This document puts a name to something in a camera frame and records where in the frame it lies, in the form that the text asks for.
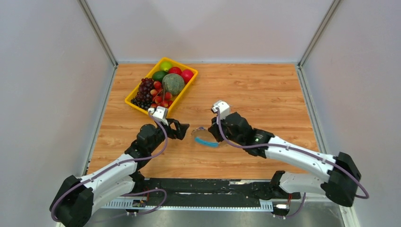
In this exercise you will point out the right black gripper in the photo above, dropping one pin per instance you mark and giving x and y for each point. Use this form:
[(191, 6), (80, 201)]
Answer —
[(214, 130)]

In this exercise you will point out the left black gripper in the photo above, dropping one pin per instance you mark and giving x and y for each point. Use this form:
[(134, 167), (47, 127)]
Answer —
[(180, 128)]

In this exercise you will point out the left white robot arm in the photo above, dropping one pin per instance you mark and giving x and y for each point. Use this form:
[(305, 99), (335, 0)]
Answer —
[(78, 198)]

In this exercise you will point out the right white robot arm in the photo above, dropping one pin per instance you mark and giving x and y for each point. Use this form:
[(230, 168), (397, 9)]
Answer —
[(334, 176)]

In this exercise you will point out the red lychee cluster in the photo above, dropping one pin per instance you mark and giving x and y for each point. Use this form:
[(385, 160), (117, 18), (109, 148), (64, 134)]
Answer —
[(160, 97)]

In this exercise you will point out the yellow plastic tray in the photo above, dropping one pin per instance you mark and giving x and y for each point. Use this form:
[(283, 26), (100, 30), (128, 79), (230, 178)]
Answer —
[(176, 99)]

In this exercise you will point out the green netted melon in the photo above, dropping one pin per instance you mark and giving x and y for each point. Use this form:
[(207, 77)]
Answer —
[(173, 83)]

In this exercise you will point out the dark purple grape bunch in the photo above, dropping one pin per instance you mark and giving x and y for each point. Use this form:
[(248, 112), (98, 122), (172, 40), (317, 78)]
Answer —
[(143, 98)]

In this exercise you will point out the pink red fruit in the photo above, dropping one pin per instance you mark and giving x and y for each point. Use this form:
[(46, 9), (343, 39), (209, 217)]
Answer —
[(187, 75)]

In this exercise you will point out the dark green lime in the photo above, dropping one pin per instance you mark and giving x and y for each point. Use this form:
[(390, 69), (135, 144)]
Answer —
[(159, 75)]

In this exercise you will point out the red apple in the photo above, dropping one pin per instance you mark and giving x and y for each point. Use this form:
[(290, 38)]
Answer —
[(175, 70)]

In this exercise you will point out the light green apple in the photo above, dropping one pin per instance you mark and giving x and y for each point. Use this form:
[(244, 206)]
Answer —
[(165, 66)]

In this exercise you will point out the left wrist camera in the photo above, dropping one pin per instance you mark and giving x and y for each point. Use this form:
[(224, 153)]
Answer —
[(159, 113)]

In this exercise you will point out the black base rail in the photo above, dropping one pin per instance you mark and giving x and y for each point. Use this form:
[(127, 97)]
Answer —
[(205, 195)]

